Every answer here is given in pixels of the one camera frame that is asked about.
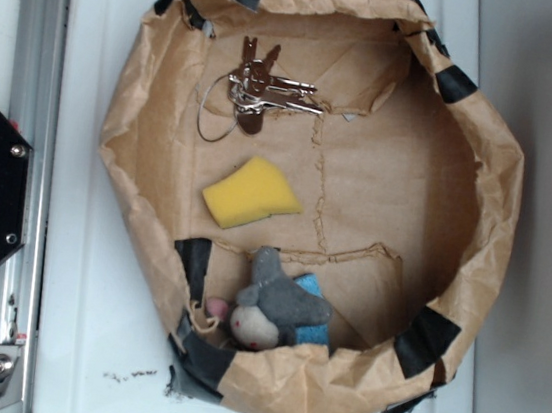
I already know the grey plush toy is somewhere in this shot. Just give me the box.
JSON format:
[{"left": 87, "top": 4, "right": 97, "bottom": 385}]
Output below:
[{"left": 206, "top": 246, "right": 333, "bottom": 351}]

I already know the silver key bunch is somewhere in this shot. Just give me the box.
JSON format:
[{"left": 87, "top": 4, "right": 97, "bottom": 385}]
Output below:
[{"left": 228, "top": 37, "right": 323, "bottom": 136}]

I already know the yellow sponge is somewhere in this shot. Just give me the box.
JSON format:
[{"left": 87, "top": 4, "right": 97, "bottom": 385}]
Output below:
[{"left": 202, "top": 156, "right": 303, "bottom": 229}]

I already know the blue sponge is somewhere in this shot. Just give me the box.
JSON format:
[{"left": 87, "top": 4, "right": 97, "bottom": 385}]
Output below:
[{"left": 294, "top": 273, "right": 331, "bottom": 348}]

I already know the brown paper bag bin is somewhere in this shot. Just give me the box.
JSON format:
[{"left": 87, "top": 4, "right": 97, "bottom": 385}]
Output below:
[{"left": 99, "top": 0, "right": 524, "bottom": 413}]

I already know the thin wire key loop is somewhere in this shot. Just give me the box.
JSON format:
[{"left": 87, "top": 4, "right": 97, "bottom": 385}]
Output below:
[{"left": 196, "top": 73, "right": 239, "bottom": 143}]

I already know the aluminium extrusion rail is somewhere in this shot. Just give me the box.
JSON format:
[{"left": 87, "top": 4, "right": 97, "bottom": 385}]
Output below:
[{"left": 0, "top": 0, "right": 70, "bottom": 413}]

